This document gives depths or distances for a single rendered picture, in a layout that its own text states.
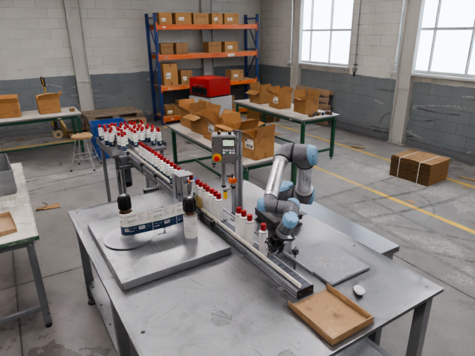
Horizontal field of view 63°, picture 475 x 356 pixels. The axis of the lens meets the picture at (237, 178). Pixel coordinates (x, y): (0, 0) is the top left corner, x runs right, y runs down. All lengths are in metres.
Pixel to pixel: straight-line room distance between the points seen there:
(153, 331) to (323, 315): 0.80
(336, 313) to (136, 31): 8.86
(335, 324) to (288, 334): 0.23
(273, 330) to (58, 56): 8.55
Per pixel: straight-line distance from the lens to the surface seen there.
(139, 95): 10.16
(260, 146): 4.21
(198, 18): 9.88
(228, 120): 4.84
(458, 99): 7.56
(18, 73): 9.67
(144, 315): 2.02
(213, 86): 7.92
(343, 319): 1.99
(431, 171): 6.11
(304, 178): 2.40
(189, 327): 1.92
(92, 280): 3.45
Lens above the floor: 2.11
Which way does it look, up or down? 21 degrees down
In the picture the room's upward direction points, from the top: 1 degrees counter-clockwise
